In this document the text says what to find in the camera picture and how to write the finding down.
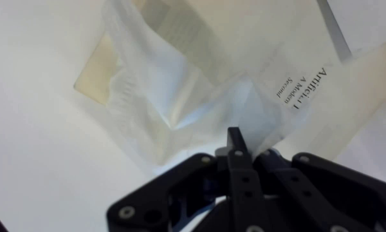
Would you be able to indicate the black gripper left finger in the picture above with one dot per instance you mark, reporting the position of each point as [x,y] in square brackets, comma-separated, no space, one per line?
[240,189]

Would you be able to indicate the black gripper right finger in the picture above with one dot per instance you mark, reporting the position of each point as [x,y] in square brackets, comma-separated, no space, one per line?
[322,194]

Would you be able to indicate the white napkin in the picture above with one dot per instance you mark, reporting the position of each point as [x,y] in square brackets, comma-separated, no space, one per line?
[168,108]

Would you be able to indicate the white paper sheet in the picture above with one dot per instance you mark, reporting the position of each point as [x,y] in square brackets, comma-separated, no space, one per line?
[364,21]

